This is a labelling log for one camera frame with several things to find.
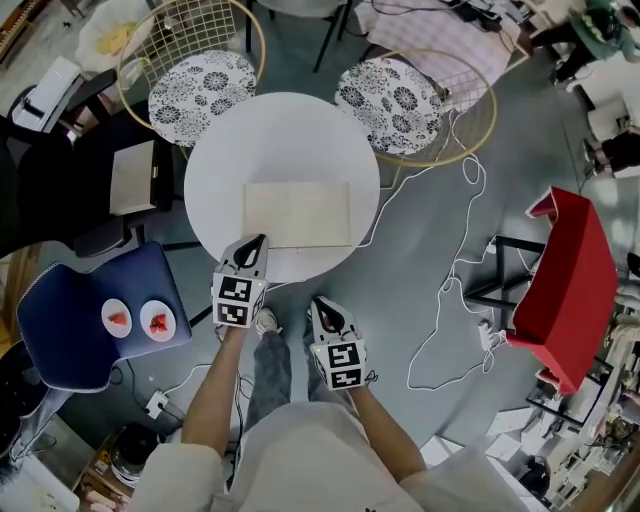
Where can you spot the pink checked tablecloth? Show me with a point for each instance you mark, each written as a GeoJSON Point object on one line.
{"type": "Point", "coordinates": [450, 50]}

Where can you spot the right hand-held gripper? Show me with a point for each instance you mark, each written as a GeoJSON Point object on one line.
{"type": "Point", "coordinates": [340, 360]}

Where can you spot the person's left leg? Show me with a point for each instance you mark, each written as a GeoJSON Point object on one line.
{"type": "Point", "coordinates": [270, 375]}

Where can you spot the white power adapter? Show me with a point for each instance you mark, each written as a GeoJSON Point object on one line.
{"type": "Point", "coordinates": [493, 246]}

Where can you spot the grey chair black legs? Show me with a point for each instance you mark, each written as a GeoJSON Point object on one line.
{"type": "Point", "coordinates": [300, 5]}

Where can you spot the person's left forearm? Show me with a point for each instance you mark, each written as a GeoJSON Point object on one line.
{"type": "Point", "coordinates": [215, 390]}

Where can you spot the black office chair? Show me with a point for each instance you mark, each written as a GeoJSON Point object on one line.
{"type": "Point", "coordinates": [35, 175]}

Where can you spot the black table frame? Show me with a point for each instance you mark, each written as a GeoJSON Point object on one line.
{"type": "Point", "coordinates": [500, 270]}

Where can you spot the yellow item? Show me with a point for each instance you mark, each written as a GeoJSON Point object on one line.
{"type": "Point", "coordinates": [112, 40]}

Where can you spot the blue padded chair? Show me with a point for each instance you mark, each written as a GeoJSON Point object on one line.
{"type": "Point", "coordinates": [65, 310]}

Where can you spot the white power strip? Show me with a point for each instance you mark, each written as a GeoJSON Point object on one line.
{"type": "Point", "coordinates": [156, 404]}
{"type": "Point", "coordinates": [485, 337]}

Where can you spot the grey denim cloth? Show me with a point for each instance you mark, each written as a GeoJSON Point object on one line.
{"type": "Point", "coordinates": [37, 420]}

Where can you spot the watermelon pieces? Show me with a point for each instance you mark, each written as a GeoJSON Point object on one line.
{"type": "Point", "coordinates": [159, 322]}

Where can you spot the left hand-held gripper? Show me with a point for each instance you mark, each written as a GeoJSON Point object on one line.
{"type": "Point", "coordinates": [232, 295]}

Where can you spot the floral seat cushion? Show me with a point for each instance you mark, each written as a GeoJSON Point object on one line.
{"type": "Point", "coordinates": [387, 105]}
{"type": "Point", "coordinates": [200, 97]}

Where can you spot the red tablecloth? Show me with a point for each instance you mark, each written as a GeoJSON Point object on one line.
{"type": "Point", "coordinates": [570, 290]}

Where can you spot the black round pot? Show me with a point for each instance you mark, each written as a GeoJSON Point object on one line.
{"type": "Point", "coordinates": [135, 450]}

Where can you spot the white plate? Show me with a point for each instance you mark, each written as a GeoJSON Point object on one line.
{"type": "Point", "coordinates": [157, 306]}
{"type": "Point", "coordinates": [116, 306]}

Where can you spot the white device box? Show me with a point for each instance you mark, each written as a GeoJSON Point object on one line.
{"type": "Point", "coordinates": [50, 92]}

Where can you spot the person's white left shoe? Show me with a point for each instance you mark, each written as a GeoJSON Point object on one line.
{"type": "Point", "coordinates": [268, 320]}

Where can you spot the person's white shirt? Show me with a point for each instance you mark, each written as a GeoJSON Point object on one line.
{"type": "Point", "coordinates": [310, 460]}

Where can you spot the green backpack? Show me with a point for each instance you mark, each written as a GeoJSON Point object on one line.
{"type": "Point", "coordinates": [597, 22]}

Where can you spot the grey flat box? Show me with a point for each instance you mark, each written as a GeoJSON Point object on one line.
{"type": "Point", "coordinates": [131, 177]}

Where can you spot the watermelon slice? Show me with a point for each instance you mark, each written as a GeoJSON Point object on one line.
{"type": "Point", "coordinates": [118, 319]}

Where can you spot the black shelf frame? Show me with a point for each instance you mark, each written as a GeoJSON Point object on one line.
{"type": "Point", "coordinates": [570, 395]}

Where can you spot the wooden rack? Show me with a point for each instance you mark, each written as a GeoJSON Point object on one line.
{"type": "Point", "coordinates": [22, 25]}

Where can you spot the cream cloth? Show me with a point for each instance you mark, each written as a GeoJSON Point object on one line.
{"type": "Point", "coordinates": [297, 215]}

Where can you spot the white round table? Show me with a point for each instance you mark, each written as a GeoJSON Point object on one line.
{"type": "Point", "coordinates": [280, 145]}

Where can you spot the white shell chair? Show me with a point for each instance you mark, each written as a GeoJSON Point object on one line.
{"type": "Point", "coordinates": [92, 55]}

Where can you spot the person's right forearm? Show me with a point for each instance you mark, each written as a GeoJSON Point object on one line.
{"type": "Point", "coordinates": [385, 435]}

